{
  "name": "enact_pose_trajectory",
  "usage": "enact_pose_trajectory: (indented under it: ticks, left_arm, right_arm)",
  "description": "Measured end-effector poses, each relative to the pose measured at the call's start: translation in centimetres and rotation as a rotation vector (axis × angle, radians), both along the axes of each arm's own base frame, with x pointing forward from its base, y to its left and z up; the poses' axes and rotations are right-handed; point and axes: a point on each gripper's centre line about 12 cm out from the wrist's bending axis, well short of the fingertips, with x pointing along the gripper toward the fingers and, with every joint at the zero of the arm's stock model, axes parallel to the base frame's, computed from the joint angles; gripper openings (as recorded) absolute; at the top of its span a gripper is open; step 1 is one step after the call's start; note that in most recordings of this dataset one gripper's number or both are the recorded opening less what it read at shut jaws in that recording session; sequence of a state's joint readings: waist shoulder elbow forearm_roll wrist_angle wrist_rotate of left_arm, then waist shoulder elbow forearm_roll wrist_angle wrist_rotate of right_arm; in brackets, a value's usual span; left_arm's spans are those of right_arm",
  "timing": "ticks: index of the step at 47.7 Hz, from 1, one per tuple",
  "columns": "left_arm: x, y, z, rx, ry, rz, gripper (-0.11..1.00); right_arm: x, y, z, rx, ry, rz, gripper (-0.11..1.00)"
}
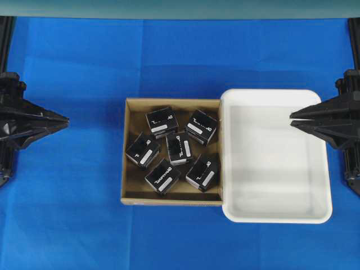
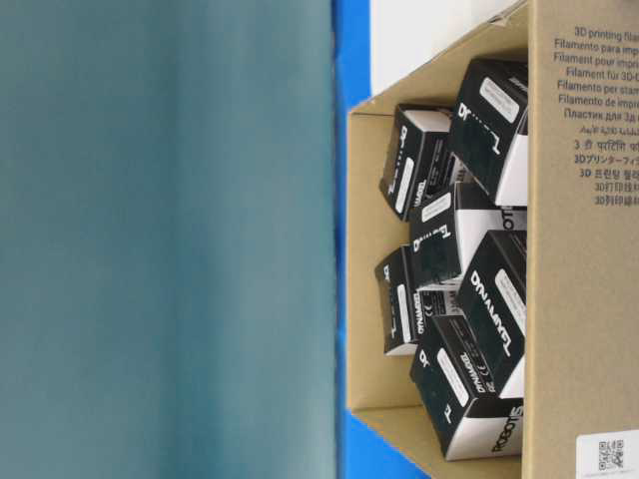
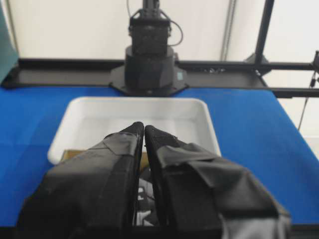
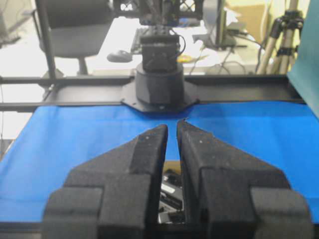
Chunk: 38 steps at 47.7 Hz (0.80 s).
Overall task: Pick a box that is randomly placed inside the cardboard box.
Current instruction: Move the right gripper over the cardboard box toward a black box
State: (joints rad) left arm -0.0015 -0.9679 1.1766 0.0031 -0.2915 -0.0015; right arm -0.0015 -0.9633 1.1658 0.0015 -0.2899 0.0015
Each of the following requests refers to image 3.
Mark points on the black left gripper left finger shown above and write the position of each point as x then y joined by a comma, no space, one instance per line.
90,196

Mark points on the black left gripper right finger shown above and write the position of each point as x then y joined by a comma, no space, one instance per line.
201,195

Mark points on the black box with white label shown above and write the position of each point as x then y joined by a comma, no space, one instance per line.
146,210

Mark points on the brown cardboard box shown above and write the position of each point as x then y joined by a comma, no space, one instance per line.
68,154

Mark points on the white plastic tray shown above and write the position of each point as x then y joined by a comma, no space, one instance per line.
87,120

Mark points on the blue table cloth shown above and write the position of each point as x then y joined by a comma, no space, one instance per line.
251,126

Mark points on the teal panel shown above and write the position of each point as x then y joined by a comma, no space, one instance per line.
8,55

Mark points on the black aluminium frame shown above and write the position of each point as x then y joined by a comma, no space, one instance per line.
247,74

